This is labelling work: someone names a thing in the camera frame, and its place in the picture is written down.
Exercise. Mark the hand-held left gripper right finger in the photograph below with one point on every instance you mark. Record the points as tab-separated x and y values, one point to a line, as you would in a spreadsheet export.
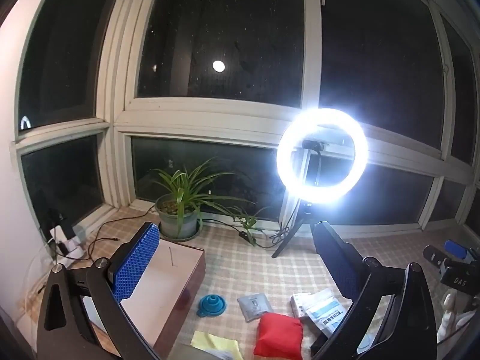
337	266

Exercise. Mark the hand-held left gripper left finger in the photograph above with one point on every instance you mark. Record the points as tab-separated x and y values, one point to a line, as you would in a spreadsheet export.
135	262

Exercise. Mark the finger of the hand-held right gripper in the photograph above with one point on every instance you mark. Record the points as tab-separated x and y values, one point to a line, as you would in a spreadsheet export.
435	257
457	248

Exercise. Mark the maroon cardboard box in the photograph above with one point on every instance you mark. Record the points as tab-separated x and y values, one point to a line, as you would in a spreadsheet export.
165	281

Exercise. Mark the white face mask packet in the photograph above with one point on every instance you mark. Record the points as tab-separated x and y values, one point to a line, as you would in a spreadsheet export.
328	313

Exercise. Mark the patterned tissue pack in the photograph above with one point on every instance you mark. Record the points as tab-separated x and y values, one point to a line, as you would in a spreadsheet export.
300	303

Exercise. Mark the blue face mask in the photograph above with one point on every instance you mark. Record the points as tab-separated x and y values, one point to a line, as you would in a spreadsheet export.
365	343

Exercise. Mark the blue silicone funnel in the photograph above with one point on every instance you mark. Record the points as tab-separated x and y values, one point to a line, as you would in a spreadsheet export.
212	305

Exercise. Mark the red cloth pouch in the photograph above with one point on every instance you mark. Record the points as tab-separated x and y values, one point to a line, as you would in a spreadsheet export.
279	335

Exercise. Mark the grey sachet packet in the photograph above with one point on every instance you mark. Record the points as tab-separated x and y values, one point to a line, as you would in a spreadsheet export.
255	305

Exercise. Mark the yellow-green cleaning cloth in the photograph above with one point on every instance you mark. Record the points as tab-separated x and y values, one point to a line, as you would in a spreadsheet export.
213	343

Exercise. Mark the person's right hand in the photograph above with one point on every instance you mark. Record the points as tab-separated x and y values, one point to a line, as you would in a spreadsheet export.
450	318

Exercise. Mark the black tripod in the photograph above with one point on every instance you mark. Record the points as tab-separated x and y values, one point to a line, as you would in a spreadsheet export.
288	238

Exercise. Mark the potted spider plant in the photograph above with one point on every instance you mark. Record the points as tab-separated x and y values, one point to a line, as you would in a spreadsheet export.
176	217

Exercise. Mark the white power strip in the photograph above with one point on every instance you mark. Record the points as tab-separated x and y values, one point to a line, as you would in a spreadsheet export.
73	251

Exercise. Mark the white charger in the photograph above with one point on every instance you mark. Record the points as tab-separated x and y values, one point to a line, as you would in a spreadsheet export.
62	236

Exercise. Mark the plaid tablecloth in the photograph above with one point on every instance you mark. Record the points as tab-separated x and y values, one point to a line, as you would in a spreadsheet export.
243	266

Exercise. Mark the spider plant offshoot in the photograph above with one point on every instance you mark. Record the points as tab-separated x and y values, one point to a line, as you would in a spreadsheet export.
249	223

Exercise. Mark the white window frame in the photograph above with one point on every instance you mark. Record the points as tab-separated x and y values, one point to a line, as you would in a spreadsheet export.
120	82

